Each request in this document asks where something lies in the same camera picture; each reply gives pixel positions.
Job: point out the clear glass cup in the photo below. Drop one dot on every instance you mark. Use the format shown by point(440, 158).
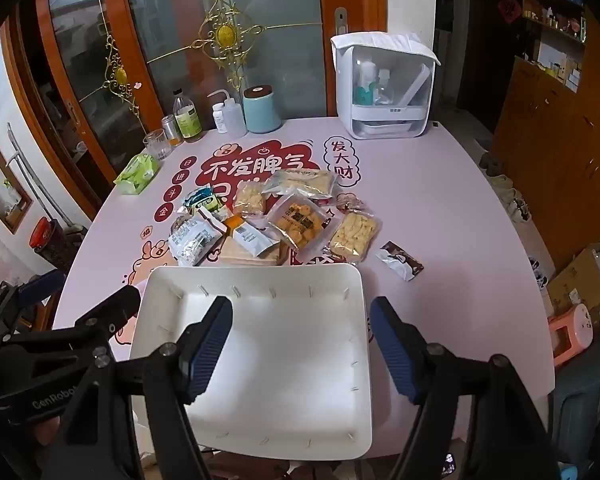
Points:
point(157, 146)

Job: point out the wafer biscuit packet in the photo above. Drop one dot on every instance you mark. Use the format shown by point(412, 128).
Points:
point(240, 257)

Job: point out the pink plastic stool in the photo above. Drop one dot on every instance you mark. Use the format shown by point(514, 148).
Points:
point(570, 332)

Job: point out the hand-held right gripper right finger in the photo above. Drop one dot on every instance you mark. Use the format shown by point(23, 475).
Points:
point(397, 355)

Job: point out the white countertop storage box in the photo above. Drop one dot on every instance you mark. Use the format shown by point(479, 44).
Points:
point(380, 120)

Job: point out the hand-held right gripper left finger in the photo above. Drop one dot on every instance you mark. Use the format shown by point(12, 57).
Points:
point(207, 350)

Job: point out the teal canister brown lid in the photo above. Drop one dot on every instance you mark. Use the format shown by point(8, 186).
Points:
point(262, 112)

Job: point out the metal rail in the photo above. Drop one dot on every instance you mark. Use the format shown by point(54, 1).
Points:
point(27, 175)

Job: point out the orange cracker packet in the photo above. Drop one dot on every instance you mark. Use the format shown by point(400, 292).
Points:
point(297, 222)

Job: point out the white plastic tray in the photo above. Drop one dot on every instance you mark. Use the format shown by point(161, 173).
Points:
point(280, 350)

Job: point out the red date walnut packet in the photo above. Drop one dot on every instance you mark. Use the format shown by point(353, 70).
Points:
point(351, 205)

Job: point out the small round cookie packet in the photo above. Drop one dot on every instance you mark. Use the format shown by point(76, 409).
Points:
point(248, 200)

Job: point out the yellow cookie packet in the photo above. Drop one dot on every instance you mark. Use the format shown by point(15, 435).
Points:
point(354, 237)

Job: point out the wooden cabinet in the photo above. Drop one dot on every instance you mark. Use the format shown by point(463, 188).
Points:
point(555, 160)

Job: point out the clear plastic bottle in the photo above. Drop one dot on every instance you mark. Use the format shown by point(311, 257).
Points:
point(386, 91)

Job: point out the cardboard box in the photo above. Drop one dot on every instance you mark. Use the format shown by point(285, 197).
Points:
point(577, 280)

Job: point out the gold door ornament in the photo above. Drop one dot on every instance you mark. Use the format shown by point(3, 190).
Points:
point(225, 35)
point(120, 74)

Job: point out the teal bottle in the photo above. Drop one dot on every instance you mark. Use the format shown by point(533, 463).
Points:
point(365, 91)

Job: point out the brown white small packet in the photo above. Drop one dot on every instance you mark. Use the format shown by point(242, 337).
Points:
point(400, 259)

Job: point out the blue round object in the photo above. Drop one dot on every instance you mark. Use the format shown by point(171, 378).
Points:
point(569, 472)

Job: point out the white squeeze bottle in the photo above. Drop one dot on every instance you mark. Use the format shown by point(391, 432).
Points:
point(236, 117)

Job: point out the glass bottle green label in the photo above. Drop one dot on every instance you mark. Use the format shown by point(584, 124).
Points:
point(187, 120)

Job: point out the white black-print nut packet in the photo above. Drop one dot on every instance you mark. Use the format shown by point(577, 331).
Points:
point(200, 242)

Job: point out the green tissue pack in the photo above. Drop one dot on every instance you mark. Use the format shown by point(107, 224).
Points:
point(137, 174)

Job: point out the small jar orange contents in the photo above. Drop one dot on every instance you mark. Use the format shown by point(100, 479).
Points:
point(171, 132)

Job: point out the white orange snack packet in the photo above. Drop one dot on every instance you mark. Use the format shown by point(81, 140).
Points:
point(250, 240)

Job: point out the clear pale biscuit packet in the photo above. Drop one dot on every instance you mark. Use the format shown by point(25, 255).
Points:
point(302, 182)

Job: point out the green blue snack packet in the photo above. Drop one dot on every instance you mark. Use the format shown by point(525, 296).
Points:
point(205, 200)

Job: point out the cluttered wall shelf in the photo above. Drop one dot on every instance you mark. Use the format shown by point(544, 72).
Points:
point(555, 35)

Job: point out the small white bottle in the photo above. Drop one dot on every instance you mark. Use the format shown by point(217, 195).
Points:
point(220, 120)

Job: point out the red lidded bin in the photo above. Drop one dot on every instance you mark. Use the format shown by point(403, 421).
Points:
point(42, 235)

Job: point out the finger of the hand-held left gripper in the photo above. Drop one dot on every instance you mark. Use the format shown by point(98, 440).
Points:
point(40, 287)
point(115, 310)

